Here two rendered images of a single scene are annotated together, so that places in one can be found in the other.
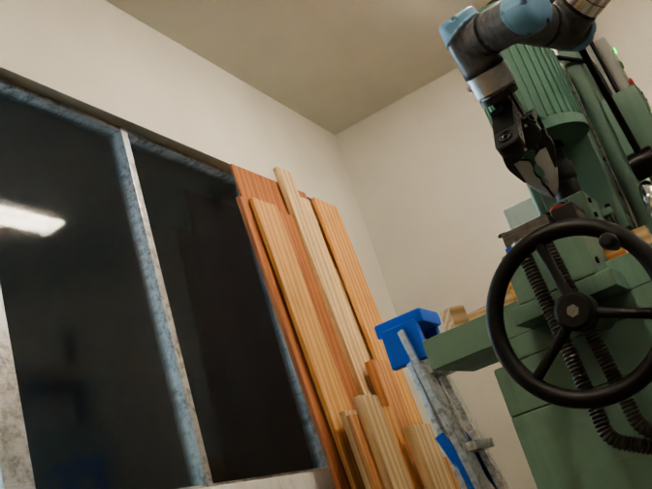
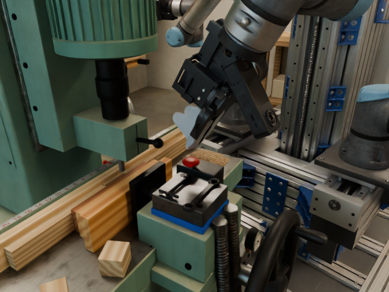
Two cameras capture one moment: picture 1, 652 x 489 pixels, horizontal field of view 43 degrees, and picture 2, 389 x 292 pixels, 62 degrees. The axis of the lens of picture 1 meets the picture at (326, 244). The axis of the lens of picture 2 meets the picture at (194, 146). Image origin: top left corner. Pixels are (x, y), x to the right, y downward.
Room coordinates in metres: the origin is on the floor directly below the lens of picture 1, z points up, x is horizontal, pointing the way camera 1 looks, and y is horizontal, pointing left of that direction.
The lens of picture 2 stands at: (1.36, 0.09, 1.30)
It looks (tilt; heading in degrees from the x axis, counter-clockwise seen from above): 26 degrees down; 274
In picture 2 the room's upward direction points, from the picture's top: straight up
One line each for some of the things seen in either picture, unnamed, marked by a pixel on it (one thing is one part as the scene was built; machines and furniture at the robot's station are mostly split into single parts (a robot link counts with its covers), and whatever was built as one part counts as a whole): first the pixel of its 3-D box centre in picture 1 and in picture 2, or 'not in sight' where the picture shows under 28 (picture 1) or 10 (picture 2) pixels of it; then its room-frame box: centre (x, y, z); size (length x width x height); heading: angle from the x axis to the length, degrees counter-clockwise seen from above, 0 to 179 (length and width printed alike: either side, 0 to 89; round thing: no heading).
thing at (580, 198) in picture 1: (584, 222); (112, 135); (1.57, -0.50, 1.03); 0.14 x 0.07 x 0.09; 153
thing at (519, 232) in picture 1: (545, 230); (194, 189); (1.39, -0.37, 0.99); 0.13 x 0.11 x 0.06; 63
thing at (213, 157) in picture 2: not in sight; (207, 156); (1.38, -0.64, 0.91); 0.10 x 0.07 x 0.02; 153
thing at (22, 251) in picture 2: not in sight; (136, 173); (1.53, -0.53, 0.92); 0.60 x 0.02 x 0.04; 63
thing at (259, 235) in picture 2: not in sight; (252, 241); (1.25, -0.62, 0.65); 0.06 x 0.04 x 0.08; 63
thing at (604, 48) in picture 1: (610, 77); not in sight; (1.77, -0.76, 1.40); 0.10 x 0.06 x 0.16; 153
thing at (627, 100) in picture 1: (636, 126); not in sight; (1.67, -0.72, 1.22); 0.09 x 0.08 x 0.15; 153
